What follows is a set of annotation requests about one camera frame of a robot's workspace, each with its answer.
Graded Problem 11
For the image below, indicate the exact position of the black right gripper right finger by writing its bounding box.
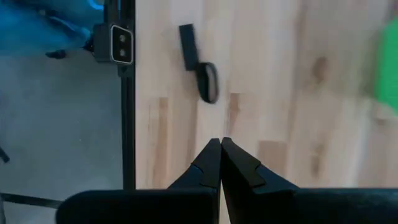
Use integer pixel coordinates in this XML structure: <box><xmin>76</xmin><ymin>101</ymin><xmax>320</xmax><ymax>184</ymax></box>
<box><xmin>220</xmin><ymin>137</ymin><xmax>398</xmax><ymax>224</ymax></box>

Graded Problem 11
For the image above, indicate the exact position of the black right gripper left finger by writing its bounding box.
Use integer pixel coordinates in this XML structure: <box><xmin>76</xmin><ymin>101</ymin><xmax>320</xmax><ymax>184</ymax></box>
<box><xmin>55</xmin><ymin>138</ymin><xmax>223</xmax><ymax>224</ymax></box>

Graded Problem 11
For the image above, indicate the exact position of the wide black rubber band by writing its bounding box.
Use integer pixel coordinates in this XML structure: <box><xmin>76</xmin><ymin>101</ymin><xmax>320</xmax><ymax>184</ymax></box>
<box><xmin>178</xmin><ymin>23</ymin><xmax>220</xmax><ymax>105</ymax></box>

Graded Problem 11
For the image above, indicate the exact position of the green plastic basket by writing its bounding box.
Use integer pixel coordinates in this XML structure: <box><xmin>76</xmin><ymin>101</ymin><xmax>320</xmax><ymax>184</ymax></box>
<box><xmin>374</xmin><ymin>17</ymin><xmax>398</xmax><ymax>114</ymax></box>

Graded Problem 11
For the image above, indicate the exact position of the blue fabric seat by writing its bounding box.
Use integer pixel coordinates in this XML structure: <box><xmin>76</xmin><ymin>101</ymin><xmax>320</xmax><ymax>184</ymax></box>
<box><xmin>0</xmin><ymin>0</ymin><xmax>105</xmax><ymax>57</ymax></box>

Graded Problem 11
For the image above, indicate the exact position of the black aluminium table frame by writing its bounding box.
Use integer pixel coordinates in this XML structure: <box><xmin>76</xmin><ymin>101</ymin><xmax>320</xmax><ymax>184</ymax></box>
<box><xmin>119</xmin><ymin>0</ymin><xmax>137</xmax><ymax>191</ymax></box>

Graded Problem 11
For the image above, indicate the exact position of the black table-level camera box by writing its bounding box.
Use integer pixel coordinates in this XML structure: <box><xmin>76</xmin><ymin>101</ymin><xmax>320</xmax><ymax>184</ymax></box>
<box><xmin>92</xmin><ymin>22</ymin><xmax>136</xmax><ymax>65</ymax></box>

